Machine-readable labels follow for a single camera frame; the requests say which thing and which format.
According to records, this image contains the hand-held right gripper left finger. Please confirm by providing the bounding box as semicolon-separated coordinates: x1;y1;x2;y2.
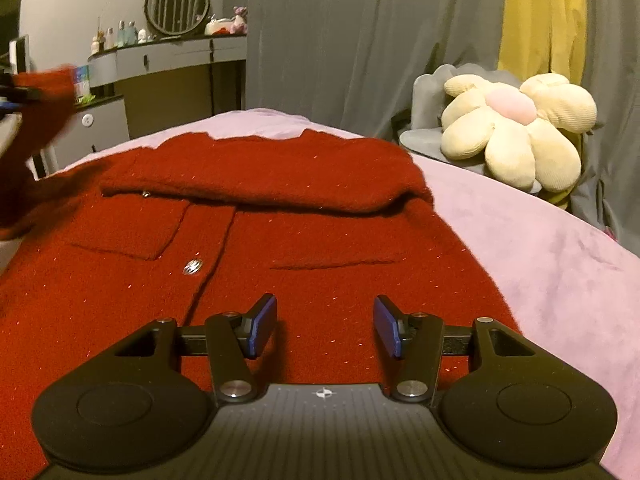
115;293;279;404

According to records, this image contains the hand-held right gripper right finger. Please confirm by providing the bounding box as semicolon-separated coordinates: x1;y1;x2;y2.
374;295;532;404

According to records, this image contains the red knit cardigan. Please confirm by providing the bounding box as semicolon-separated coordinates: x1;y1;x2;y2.
0;64;524;467

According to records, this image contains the blue and white tissue pack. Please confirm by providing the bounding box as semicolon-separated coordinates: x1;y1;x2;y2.
74;64;92;101

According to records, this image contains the grey drawer cabinet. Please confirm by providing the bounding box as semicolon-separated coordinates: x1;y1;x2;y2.
50;94;132;172

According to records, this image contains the grey dressing table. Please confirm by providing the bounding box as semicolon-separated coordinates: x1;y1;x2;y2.
89;35;249;141

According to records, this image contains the pink plush blanket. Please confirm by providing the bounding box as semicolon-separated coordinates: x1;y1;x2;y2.
0;106;640;480

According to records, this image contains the round black-framed mirror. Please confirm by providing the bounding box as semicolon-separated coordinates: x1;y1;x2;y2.
144;0;211;39

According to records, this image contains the white and red ornament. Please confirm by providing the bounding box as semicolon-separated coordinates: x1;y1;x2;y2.
205;15;234;37

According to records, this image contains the cream flower plush cushion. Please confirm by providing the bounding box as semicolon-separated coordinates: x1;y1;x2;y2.
440;73;599;194

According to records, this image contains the grey curtain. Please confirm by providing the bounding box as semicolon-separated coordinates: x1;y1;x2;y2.
222;0;640;256

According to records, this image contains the yellow curtain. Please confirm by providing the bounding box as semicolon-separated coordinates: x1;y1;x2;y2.
497;0;587;92

